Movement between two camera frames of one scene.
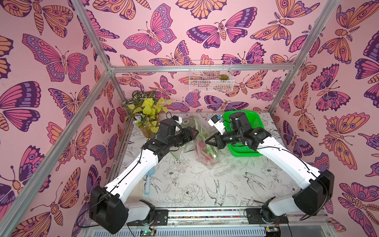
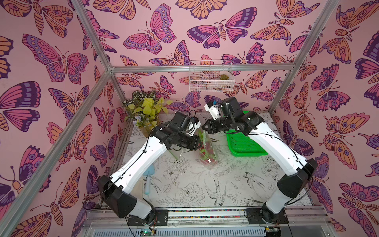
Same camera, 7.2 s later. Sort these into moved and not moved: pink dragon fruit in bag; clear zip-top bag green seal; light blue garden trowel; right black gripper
Moved: right black gripper
Not moved: clear zip-top bag green seal; pink dragon fruit in bag; light blue garden trowel
